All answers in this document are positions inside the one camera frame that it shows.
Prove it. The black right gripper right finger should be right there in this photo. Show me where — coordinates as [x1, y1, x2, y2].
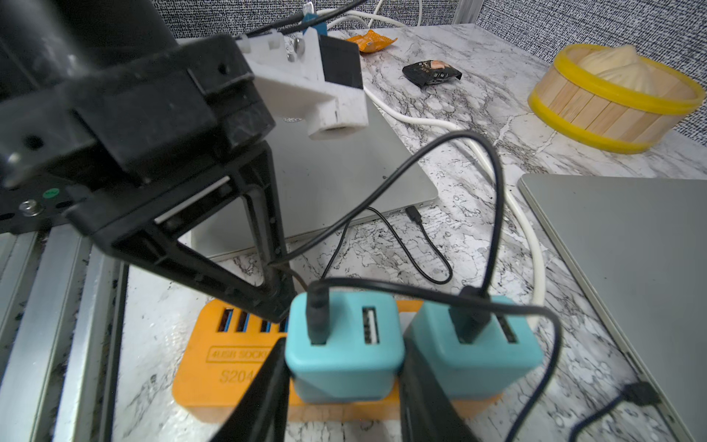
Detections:
[399, 325, 480, 442]

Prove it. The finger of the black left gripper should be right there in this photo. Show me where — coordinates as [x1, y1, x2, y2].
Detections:
[224, 142, 296, 320]
[64, 193, 276, 322]

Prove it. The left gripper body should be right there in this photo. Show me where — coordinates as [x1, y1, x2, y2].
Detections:
[1, 35, 274, 188]

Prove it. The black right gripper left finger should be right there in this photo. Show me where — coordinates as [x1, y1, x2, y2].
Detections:
[211, 338, 290, 441]

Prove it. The teal charger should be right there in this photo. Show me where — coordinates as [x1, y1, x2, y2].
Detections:
[285, 290, 405, 404]
[410, 302, 544, 400]

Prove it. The grey laptop front left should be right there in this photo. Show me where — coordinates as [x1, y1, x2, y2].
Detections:
[189, 99, 438, 261]

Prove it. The grey laptop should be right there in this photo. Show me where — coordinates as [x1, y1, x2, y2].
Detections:
[518, 174, 706, 441]
[189, 99, 438, 261]

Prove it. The grey laptop at back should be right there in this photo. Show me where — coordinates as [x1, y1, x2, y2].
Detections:
[518, 174, 706, 441]

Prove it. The orange power strip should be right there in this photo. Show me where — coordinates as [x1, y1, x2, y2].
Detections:
[171, 297, 504, 425]

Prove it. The orange snack packet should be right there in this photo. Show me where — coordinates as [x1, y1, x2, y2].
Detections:
[347, 29, 397, 55]

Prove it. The black snack packet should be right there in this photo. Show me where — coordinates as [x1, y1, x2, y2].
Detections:
[401, 60, 462, 88]

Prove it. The bamboo steamer with yellow bands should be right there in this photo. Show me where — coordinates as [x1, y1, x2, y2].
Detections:
[528, 44, 705, 154]

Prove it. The steamed bun right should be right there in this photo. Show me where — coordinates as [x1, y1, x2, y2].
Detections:
[578, 45, 657, 96]

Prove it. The white cord of orange strip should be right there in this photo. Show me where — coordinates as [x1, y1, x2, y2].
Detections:
[314, 7, 548, 333]

